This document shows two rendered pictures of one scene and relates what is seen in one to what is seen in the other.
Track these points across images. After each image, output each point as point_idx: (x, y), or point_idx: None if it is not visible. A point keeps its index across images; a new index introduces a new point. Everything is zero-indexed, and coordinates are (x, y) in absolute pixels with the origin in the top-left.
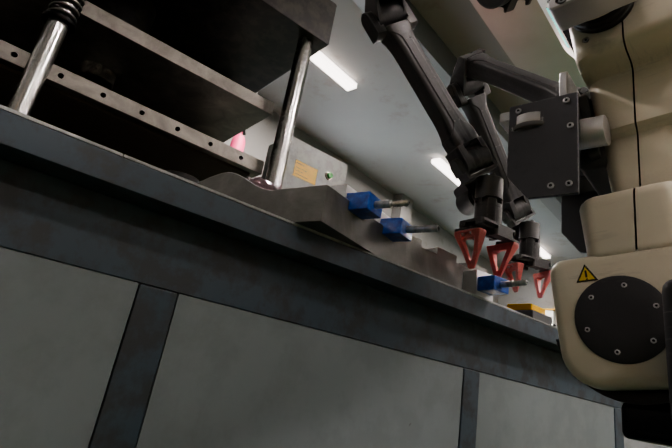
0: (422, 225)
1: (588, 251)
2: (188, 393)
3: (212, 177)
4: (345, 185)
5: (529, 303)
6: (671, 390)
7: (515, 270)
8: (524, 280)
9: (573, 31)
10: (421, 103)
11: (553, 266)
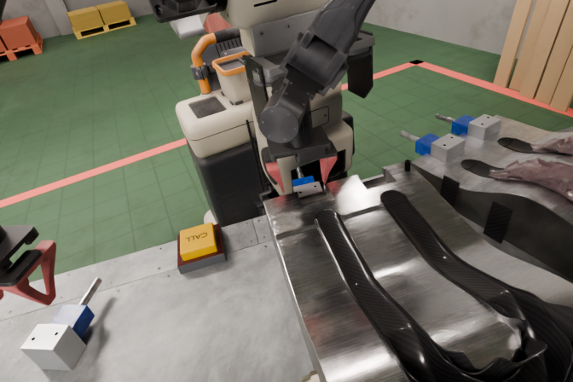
0: (413, 135)
1: (341, 118)
2: None
3: None
4: (485, 115)
5: (211, 222)
6: (354, 146)
7: (50, 261)
8: (299, 167)
9: None
10: None
11: (352, 130)
